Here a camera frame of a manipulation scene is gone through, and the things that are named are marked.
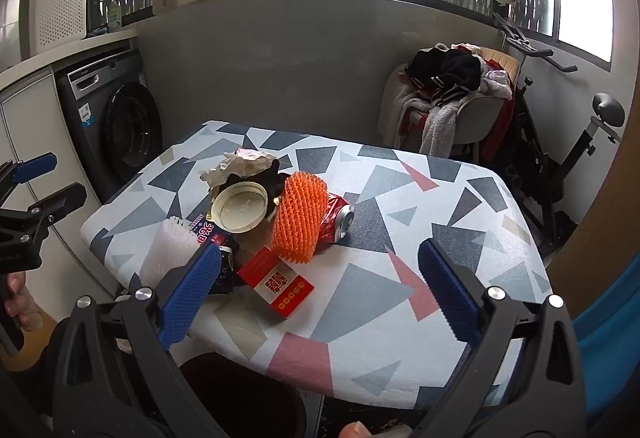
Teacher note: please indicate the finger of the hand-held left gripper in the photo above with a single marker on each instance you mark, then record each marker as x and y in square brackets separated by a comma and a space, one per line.
[35, 166]
[60, 200]

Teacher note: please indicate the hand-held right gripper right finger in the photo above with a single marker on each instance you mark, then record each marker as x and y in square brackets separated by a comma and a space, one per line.
[450, 290]

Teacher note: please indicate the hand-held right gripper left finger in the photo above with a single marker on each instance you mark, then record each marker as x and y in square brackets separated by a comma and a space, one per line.
[190, 293]

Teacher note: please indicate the dark brown trash bin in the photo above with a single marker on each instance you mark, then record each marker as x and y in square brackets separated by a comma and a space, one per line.
[250, 398]

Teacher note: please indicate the person's left hand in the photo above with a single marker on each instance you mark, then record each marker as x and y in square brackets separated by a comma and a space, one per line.
[20, 308]

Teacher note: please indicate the person's right hand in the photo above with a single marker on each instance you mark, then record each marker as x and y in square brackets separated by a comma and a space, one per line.
[357, 430]

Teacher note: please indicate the black can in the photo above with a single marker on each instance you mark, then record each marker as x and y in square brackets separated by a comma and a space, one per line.
[227, 268]

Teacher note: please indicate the white foam fruit net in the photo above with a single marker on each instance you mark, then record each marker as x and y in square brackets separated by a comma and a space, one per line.
[167, 250]

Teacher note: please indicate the blue red snack packet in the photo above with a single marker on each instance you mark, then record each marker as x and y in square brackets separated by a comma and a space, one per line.
[210, 232]

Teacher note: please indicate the red cardboard box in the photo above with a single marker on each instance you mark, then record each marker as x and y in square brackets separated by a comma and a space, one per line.
[275, 283]

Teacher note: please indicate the cream plastic lid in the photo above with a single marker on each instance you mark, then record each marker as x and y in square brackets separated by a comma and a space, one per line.
[240, 210]

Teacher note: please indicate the grey washing machine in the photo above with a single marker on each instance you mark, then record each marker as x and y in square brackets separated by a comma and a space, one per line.
[125, 127]

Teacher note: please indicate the orange foam fruit net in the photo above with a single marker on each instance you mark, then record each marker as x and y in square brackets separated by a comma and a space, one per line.
[300, 218]

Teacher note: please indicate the crushed red can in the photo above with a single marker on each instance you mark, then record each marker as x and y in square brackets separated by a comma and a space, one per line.
[336, 218]

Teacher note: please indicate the person's black pants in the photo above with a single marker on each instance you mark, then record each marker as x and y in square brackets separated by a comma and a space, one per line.
[30, 383]

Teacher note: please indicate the crumpled white plastic bag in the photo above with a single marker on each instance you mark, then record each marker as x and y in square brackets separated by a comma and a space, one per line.
[240, 165]

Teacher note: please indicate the black glove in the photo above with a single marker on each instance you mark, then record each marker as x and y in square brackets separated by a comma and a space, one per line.
[275, 185]

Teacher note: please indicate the black exercise bike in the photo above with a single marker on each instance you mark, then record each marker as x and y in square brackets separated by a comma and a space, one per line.
[545, 167]

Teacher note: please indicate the white perforated plastic basket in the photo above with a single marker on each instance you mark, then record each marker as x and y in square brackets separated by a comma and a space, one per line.
[55, 12]

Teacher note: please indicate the wooden panel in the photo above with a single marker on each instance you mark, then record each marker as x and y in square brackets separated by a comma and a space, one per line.
[605, 228]

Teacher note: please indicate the blue bag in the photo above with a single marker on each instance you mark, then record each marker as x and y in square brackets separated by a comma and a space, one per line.
[610, 343]

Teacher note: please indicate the green bottle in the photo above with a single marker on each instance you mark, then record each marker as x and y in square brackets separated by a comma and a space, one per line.
[115, 12]

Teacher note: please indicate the red garment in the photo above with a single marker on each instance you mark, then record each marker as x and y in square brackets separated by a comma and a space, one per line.
[502, 122]

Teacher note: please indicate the beige chair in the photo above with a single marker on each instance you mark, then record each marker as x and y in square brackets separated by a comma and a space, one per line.
[480, 115]

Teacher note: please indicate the pink white garment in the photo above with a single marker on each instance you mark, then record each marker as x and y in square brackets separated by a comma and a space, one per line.
[496, 85]

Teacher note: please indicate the black striped garment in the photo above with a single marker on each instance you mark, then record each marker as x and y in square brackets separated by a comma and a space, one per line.
[450, 70]

